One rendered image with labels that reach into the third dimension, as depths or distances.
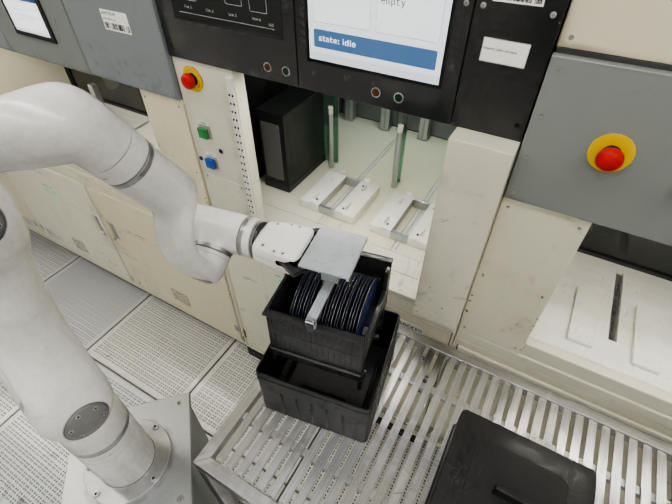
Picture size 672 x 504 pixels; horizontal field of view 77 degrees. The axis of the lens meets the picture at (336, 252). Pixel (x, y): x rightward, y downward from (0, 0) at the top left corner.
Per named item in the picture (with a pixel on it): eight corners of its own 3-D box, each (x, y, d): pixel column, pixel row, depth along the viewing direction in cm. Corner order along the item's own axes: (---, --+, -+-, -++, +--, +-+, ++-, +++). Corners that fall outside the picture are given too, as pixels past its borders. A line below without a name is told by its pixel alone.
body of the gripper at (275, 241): (269, 236, 92) (317, 248, 89) (247, 268, 85) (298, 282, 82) (265, 209, 86) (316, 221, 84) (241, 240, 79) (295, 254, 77)
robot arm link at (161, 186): (112, 232, 59) (228, 291, 86) (158, 136, 63) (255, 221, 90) (70, 223, 63) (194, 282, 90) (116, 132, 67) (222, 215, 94)
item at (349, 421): (304, 323, 126) (301, 285, 114) (395, 350, 119) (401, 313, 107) (262, 407, 107) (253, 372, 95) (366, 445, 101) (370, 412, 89)
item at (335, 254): (311, 296, 113) (306, 201, 91) (385, 317, 108) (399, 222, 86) (271, 374, 96) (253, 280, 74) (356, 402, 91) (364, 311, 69)
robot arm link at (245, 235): (260, 237, 92) (272, 240, 91) (240, 264, 86) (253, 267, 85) (255, 206, 86) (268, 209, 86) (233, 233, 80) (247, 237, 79)
